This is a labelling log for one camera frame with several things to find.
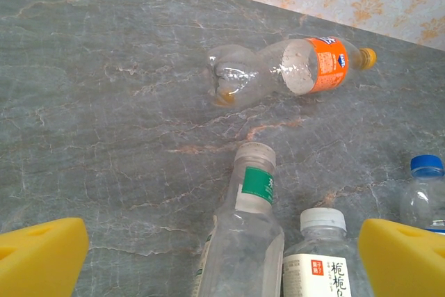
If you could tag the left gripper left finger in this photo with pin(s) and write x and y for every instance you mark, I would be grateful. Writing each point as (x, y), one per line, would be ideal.
(38, 258)

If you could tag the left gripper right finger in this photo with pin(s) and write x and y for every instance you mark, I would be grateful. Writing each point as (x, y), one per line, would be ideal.
(406, 262)

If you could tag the green label clear bottle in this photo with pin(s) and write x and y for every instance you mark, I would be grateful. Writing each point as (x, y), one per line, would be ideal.
(243, 241)

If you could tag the orange label soda bottle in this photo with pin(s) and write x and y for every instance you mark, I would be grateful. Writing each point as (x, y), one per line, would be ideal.
(327, 67)

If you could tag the blue label blue cap bottle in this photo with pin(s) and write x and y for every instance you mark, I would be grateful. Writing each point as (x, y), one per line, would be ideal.
(422, 199)

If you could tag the white label square bottle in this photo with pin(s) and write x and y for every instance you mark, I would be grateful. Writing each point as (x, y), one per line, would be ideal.
(323, 276)

